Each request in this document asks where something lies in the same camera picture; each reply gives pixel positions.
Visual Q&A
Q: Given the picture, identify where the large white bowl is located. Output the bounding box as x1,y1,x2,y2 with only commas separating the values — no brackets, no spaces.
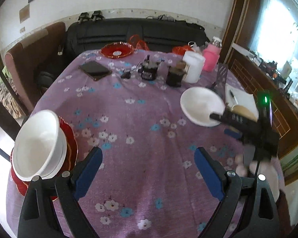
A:
20,128,68,182

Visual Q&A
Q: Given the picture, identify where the orange plastic bag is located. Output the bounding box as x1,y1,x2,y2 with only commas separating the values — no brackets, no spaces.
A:
172,45,194,55

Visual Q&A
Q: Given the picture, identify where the white plastic jar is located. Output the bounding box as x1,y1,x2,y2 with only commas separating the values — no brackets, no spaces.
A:
182,51,206,84

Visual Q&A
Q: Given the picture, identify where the black jar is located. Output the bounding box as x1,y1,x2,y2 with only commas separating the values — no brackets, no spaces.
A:
138,55,162,81

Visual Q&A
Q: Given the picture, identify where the wooden cabinet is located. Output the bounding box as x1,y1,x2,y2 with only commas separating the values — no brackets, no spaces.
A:
218,0,298,184

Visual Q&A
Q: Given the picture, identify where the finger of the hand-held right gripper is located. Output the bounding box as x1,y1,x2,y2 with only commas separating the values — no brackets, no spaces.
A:
209,111,260,132
224,128,247,142

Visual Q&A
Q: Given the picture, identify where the pink insulated bottle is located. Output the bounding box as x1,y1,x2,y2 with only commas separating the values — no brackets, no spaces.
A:
202,36,223,72

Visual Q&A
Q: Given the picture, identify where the person's right hand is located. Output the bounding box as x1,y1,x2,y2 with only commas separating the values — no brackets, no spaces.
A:
235,153,256,178

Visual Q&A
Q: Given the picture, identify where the beige plastic bowl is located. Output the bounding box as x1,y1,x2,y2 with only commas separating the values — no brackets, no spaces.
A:
231,105,258,120

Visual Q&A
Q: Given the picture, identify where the wall paper notice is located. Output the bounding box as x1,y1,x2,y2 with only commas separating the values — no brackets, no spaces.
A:
19,5,30,23

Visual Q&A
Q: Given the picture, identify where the red plastic bag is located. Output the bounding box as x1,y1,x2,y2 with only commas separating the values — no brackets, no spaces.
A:
128,34,150,51

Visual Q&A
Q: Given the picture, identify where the brown chair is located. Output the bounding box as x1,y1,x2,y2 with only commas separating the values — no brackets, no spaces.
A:
4,21,66,115

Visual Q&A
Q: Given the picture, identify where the white notebook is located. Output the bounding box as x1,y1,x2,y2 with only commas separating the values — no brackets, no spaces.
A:
224,83,259,119

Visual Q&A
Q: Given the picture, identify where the person's right forearm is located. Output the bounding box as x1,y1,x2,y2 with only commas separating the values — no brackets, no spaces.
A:
249,157,287,205

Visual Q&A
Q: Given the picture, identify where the red glass plate gold rim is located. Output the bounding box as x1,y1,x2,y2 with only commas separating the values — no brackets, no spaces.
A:
10,116,79,202

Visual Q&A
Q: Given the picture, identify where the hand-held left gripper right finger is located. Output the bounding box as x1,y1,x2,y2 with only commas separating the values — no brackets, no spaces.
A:
194,146,279,238

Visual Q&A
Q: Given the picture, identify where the purple floral tablecloth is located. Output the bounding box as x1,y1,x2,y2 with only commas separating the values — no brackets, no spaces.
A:
6,48,286,238

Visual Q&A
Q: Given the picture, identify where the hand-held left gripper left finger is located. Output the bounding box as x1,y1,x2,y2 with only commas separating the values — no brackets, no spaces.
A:
17,146,104,238

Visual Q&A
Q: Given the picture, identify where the black smartphone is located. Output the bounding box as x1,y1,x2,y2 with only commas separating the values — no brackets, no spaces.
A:
79,60,113,81

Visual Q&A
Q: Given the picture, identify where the spare black gripper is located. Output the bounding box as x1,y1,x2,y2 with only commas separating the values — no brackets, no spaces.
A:
91,10,105,21
78,12,91,24

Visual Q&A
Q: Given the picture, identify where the small white bowl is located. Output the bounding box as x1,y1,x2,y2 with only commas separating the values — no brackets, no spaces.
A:
180,86,225,127

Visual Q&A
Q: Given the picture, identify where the black phone stand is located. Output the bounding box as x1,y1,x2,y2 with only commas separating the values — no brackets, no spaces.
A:
206,63,229,93

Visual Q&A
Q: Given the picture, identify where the dark jar with brown lid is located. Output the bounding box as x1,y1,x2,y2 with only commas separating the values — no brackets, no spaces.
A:
165,60,190,88

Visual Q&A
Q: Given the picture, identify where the black pen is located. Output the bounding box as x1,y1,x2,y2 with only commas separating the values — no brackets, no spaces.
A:
229,90,239,105

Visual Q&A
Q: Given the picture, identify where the black sofa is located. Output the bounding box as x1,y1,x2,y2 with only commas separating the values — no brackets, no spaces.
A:
66,17,210,63

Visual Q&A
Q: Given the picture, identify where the stack of white bowls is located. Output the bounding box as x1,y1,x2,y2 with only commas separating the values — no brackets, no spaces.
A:
11,109,61,179

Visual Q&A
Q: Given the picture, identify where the bright window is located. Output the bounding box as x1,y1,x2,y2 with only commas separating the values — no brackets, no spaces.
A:
256,0,298,82

